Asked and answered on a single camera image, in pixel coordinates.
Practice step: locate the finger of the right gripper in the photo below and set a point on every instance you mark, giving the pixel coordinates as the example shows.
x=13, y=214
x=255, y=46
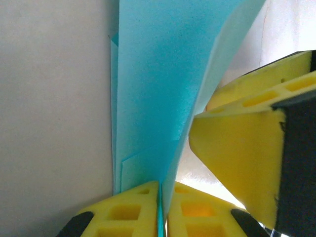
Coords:
x=237, y=153
x=266, y=79

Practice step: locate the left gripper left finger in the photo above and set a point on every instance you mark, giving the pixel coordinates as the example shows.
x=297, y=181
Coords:
x=123, y=217

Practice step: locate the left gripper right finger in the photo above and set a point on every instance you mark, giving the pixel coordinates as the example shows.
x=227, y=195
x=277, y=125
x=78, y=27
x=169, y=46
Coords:
x=202, y=217

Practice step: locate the light blue paper sheet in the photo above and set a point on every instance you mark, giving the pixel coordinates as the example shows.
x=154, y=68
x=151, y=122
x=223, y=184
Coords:
x=153, y=86

